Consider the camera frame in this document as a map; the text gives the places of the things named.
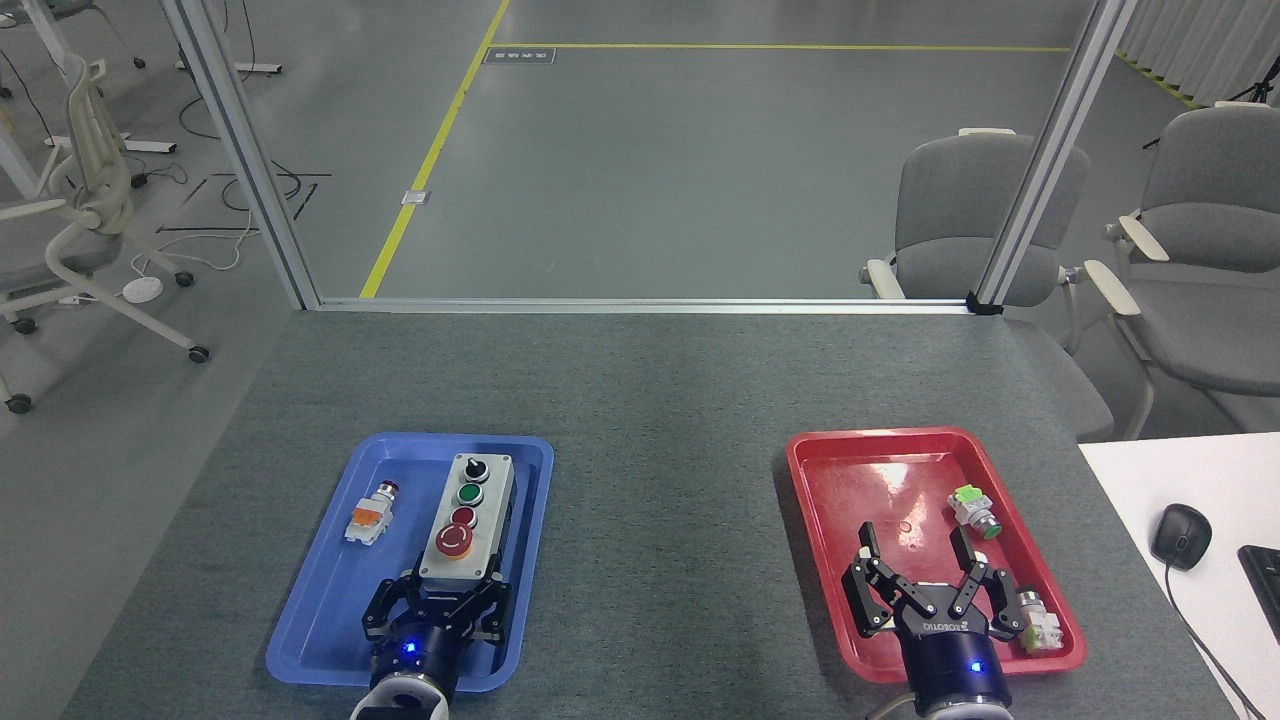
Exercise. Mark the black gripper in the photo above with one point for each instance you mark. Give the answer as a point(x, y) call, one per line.
point(950, 660)
point(420, 650)

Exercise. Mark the grey four-button control box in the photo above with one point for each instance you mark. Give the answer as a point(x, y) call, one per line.
point(490, 500)

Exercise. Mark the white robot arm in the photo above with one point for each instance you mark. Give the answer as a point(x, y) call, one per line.
point(400, 700)
point(965, 712)

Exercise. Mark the silver floor outlet box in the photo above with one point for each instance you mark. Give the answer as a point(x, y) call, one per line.
point(416, 197)

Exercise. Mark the blue plastic tray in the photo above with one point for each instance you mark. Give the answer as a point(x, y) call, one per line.
point(320, 600)

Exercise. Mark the red plastic tray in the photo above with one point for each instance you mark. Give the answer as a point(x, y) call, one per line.
point(900, 480)

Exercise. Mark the white side table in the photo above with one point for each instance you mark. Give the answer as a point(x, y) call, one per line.
point(1130, 480)

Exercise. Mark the black computer mouse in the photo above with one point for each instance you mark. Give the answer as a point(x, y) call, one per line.
point(1181, 536)

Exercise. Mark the black keyboard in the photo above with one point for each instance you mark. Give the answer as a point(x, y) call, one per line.
point(1264, 590)

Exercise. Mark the grey armchair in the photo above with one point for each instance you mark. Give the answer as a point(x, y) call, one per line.
point(950, 220)
point(1210, 300)

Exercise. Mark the white round floor socket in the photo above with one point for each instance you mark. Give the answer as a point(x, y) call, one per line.
point(142, 290)

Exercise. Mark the white wheeled office chair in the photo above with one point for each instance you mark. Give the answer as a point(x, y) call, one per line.
point(85, 215)

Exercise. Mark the white desk foot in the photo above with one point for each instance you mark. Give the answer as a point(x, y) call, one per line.
point(130, 146)
point(240, 68)

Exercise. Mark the dark floor label plate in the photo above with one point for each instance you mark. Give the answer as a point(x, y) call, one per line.
point(519, 56)

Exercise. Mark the black tripod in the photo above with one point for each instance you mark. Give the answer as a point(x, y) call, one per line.
point(1258, 92)

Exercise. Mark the white partition curtain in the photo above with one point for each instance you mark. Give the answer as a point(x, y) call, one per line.
point(1200, 45)

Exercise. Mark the green push button switch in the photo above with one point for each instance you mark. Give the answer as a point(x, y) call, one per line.
point(970, 505)

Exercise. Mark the black-headed white switch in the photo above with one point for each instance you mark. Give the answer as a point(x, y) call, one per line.
point(1040, 625)

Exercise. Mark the red push button switch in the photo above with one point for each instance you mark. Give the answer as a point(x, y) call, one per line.
point(368, 515)

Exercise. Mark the black post corner bracket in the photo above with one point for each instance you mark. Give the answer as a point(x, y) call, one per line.
point(985, 305)

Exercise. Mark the silver aluminium rail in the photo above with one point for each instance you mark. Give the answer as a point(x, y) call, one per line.
point(640, 305)

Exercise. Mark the silver aluminium post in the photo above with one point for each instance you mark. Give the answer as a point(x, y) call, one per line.
point(245, 160)
point(1050, 150)

